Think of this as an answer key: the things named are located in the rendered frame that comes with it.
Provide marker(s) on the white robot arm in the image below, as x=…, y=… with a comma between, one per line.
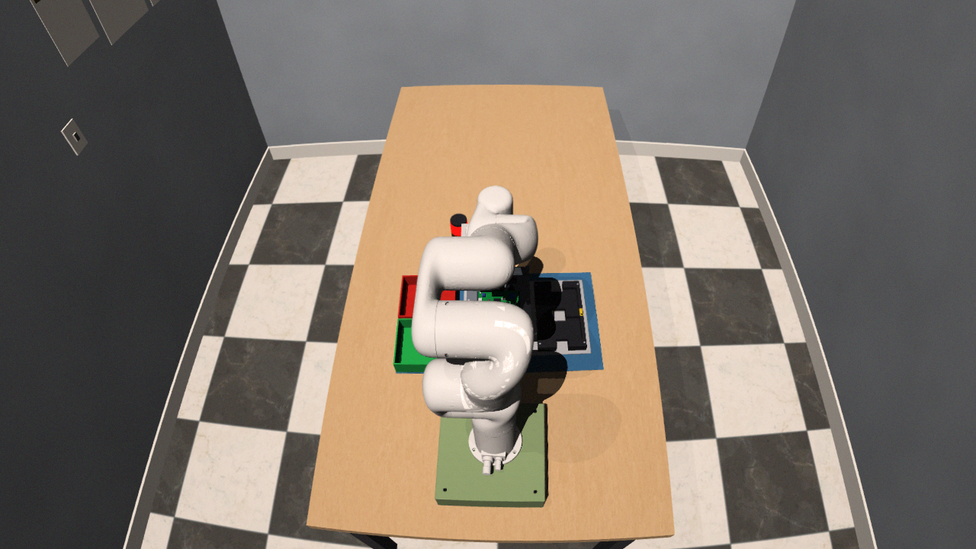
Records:
x=475, y=330

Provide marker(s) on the red bin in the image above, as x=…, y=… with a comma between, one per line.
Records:
x=408, y=292

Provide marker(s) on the green open-top bin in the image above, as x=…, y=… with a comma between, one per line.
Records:
x=406, y=358

